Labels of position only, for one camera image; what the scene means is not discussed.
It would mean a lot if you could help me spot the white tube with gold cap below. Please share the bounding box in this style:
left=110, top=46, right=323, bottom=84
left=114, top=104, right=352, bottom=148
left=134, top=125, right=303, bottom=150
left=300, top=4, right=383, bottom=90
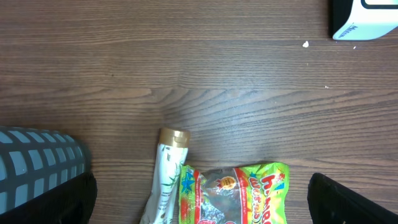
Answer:
left=140, top=128, right=190, bottom=224

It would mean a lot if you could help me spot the green Haribo candy bag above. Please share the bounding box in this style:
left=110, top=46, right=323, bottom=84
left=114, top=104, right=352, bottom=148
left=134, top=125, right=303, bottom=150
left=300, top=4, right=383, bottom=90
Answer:
left=178, top=162, right=290, bottom=224

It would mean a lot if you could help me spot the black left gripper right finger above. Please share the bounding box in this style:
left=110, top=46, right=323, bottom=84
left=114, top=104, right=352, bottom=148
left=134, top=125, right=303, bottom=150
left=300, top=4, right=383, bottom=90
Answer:
left=307, top=173, right=397, bottom=224

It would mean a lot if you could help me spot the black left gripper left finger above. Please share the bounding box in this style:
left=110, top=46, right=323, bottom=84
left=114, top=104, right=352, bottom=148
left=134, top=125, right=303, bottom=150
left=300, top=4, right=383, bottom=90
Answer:
left=1, top=172, right=98, bottom=224

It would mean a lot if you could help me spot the grey plastic mesh basket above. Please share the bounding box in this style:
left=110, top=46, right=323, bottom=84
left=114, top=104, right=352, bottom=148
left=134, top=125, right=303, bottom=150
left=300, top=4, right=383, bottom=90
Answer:
left=1, top=126, right=91, bottom=213

